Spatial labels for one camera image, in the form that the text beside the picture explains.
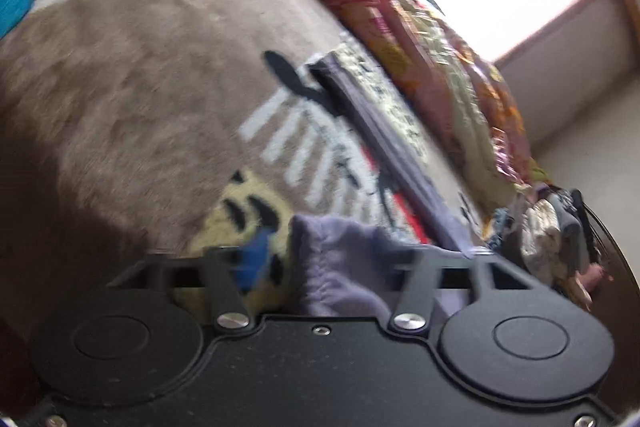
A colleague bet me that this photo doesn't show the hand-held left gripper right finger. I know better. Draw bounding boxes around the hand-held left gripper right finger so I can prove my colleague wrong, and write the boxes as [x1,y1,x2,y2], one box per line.
[386,249,555,336]

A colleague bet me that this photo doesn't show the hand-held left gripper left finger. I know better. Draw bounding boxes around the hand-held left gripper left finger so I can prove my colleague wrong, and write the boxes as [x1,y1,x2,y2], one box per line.
[106,231,281,334]

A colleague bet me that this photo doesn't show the lavender pants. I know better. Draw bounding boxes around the lavender pants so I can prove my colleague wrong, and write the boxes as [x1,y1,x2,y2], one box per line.
[290,54,485,321]

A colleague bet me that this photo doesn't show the stack of clothes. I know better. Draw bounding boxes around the stack of clothes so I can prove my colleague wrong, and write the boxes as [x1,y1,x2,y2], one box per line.
[489,186,612,310]

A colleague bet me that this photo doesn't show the dark wooden headboard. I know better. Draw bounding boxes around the dark wooden headboard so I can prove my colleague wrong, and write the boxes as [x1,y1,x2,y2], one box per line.
[570,188,640,310]

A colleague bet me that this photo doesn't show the cartoon mouse printed blanket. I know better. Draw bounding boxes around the cartoon mouse printed blanket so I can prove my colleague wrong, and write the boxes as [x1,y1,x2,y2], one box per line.
[0,0,501,323]

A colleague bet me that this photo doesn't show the floral pink yellow quilt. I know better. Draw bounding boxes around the floral pink yellow quilt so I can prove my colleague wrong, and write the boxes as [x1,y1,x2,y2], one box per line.
[294,0,551,195]

